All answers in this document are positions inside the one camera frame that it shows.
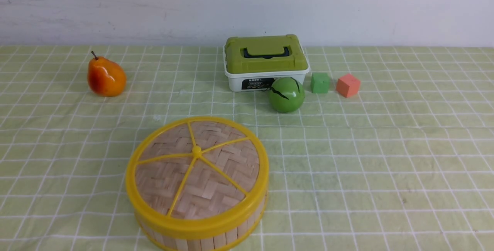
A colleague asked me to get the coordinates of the yellow woven bamboo steamer lid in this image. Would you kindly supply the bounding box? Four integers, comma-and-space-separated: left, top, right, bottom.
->
125, 117, 269, 244

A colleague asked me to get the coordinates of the green lidded white storage box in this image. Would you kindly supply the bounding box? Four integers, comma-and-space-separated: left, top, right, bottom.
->
223, 34, 310, 92

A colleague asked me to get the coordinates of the green foam cube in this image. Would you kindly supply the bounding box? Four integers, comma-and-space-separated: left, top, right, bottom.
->
310, 73, 330, 94

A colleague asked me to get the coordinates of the yellow bamboo steamer basket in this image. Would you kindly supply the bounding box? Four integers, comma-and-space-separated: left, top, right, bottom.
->
134, 193, 269, 251

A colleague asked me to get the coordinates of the orange foam cube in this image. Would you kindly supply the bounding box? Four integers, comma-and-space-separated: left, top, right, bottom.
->
336, 74, 360, 98

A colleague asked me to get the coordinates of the green toy apple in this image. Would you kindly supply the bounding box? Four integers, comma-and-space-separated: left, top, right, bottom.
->
268, 77, 305, 113

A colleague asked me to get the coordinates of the green checkered tablecloth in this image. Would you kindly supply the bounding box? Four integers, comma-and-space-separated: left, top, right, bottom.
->
0, 45, 494, 251

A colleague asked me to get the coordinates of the orange toy pear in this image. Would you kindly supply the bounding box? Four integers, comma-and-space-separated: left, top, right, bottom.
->
87, 51, 127, 97

